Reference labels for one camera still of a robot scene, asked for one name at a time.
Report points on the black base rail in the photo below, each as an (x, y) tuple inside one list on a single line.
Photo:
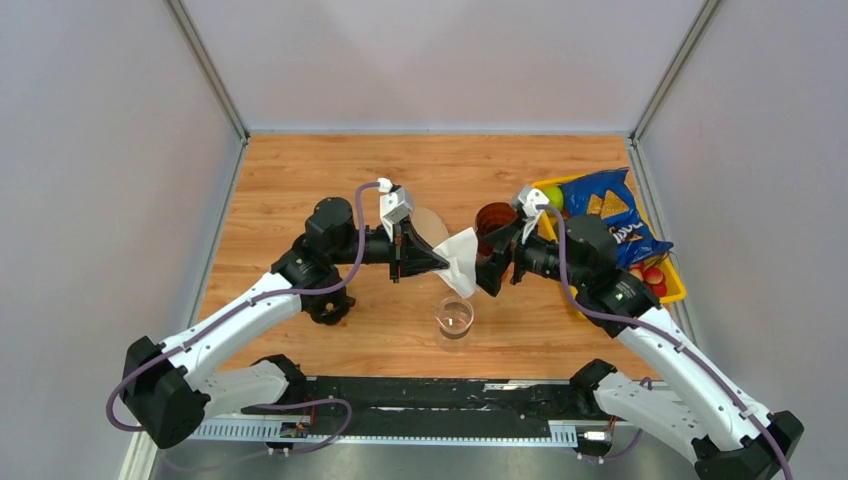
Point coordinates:
[(438, 407)]

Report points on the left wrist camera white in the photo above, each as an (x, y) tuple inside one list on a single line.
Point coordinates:
[(395, 204)]

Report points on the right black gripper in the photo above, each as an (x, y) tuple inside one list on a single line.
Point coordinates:
[(489, 269)]

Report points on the white paper coffee filter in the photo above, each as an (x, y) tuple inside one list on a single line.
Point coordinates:
[(460, 251)]

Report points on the red apples cluster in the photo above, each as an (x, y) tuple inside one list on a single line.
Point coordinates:
[(652, 277)]

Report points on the olive plastic coffee dripper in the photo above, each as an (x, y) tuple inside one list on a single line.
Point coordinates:
[(328, 309)]

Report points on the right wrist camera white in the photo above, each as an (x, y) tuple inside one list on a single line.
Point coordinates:
[(530, 204)]

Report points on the aluminium frame post left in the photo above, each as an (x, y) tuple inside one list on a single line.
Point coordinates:
[(193, 38)]

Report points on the aluminium frame post right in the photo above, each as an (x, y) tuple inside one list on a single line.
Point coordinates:
[(688, 45)]

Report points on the green lime upper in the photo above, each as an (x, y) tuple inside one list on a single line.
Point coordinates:
[(555, 196)]

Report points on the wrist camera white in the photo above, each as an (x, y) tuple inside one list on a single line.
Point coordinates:
[(395, 204), (530, 204)]

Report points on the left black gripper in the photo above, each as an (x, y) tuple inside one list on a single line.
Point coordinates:
[(413, 257)]

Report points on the clear glass beaker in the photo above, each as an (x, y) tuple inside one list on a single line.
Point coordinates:
[(454, 317)]

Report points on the brown plastic coffee dripper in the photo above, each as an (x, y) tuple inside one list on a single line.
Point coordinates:
[(490, 218)]

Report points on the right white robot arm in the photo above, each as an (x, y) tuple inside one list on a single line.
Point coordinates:
[(722, 431)]

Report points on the aluminium frame post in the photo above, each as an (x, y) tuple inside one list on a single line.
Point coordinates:
[(193, 38), (688, 45)]

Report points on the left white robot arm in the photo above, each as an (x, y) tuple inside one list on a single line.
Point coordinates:
[(171, 387)]

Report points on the brown paper coffee filter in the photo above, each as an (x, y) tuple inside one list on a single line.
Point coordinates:
[(429, 226)]

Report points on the blue chips bag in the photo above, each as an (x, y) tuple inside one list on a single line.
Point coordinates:
[(606, 194)]

